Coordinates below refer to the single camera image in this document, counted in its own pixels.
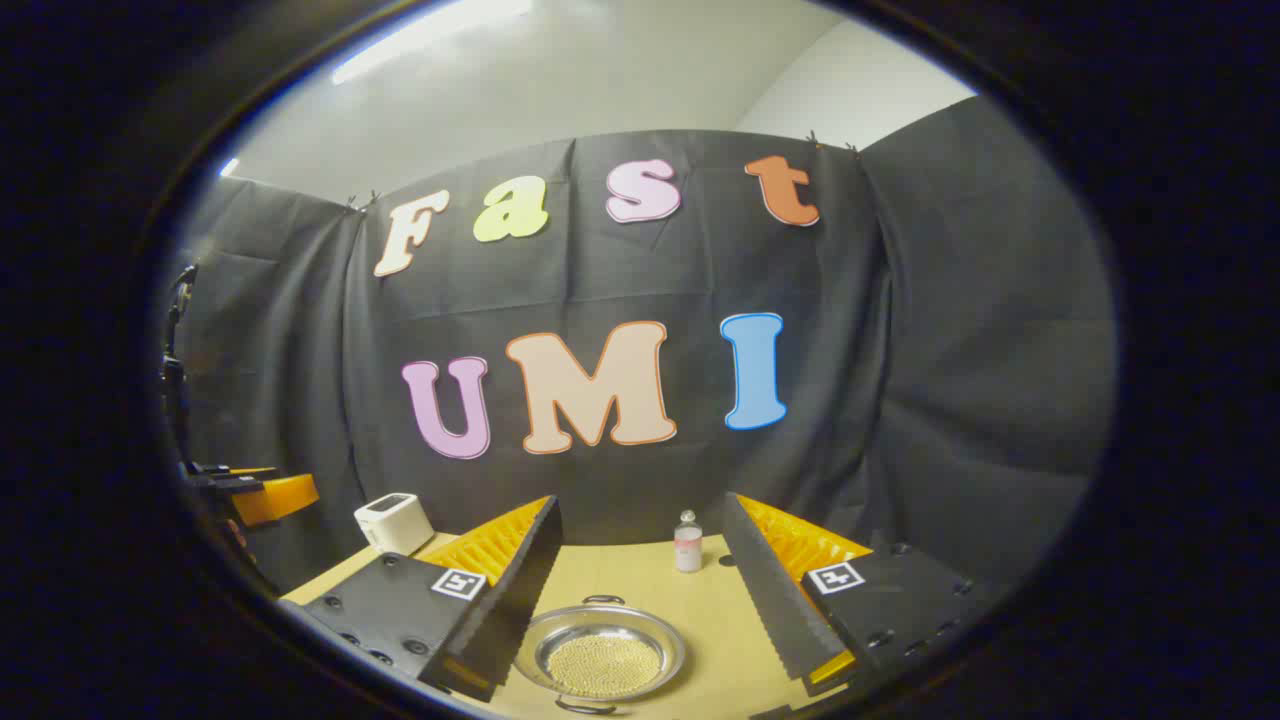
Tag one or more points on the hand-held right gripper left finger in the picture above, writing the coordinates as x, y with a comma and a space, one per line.
520, 570

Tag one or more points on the black backdrop cloth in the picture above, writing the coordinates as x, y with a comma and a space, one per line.
900, 350

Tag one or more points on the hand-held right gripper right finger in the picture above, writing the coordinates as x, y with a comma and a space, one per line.
765, 590

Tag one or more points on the white toaster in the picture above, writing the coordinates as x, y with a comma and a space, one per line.
395, 522

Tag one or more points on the pile of yellow soybeans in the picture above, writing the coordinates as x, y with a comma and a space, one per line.
605, 665

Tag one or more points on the clear bottle with pink label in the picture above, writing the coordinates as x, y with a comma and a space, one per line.
688, 548

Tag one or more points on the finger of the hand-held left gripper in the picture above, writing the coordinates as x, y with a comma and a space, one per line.
275, 497

